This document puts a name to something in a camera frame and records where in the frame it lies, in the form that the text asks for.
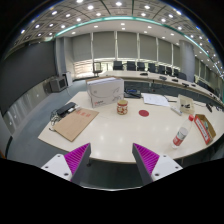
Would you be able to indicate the grey monitor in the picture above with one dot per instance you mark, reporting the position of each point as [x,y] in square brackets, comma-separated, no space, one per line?
[58,84]

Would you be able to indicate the long curved conference desk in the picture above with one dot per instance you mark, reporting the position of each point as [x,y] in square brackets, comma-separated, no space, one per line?
[173,84]

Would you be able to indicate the white copy paper box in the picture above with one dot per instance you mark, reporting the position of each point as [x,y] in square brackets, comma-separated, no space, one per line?
[105,91]

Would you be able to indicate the black flat device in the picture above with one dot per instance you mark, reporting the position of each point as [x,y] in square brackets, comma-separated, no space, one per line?
[66,108]

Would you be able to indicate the white power strip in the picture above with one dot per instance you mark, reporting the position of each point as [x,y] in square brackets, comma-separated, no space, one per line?
[176,110]

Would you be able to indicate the flat round red coaster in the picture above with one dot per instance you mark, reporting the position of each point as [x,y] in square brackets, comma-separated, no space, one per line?
[143,113]

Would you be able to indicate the group of round ceiling lights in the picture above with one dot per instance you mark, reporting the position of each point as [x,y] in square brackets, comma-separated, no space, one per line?
[90,7]

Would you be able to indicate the red and white patterned mug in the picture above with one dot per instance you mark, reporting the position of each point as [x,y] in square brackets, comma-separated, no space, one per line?
[122,107]

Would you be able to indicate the red-sided open cardboard box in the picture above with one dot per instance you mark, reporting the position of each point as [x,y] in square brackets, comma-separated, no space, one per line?
[201,128]

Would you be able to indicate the white printed paper sheets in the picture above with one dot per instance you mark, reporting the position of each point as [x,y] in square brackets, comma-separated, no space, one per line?
[155,99]

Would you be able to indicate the row of black office chairs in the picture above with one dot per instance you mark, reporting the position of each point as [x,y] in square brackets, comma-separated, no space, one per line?
[131,65]

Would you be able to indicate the clear red-capped water bottle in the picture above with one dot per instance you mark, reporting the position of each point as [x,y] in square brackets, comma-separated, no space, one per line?
[181,133]

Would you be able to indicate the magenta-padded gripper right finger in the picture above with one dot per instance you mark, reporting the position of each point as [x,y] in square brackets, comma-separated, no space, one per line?
[146,156]

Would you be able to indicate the small white open box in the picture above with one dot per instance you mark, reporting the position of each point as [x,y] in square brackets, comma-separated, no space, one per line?
[186,104]

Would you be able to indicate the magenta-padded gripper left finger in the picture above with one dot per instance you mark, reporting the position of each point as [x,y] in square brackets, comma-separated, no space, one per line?
[77,156]

